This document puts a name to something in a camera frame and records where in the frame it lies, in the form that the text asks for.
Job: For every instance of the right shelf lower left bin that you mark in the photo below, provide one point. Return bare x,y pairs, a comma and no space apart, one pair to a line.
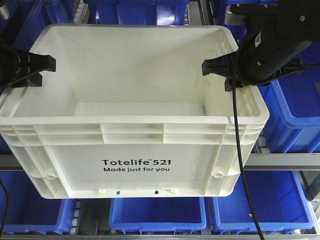
29,212

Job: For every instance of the shelf blue bin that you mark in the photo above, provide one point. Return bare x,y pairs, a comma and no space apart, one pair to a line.
28,18
293,102

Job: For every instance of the right shelf upper centre bin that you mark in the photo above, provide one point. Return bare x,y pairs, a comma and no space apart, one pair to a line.
138,12

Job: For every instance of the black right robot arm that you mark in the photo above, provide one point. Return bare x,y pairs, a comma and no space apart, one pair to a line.
298,18

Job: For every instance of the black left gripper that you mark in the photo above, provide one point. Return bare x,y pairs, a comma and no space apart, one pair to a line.
16,63

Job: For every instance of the right shelf lower centre bin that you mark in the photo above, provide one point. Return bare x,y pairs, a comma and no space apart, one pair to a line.
157,214

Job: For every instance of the white Totelife plastic bin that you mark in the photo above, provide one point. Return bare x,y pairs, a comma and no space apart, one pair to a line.
128,113

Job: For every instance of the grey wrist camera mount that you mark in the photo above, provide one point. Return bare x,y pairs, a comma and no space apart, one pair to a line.
233,19

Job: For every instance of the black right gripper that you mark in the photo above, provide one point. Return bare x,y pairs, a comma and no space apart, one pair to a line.
261,54

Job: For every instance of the right shelf blue bin left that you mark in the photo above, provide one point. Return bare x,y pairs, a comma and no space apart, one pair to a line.
28,18

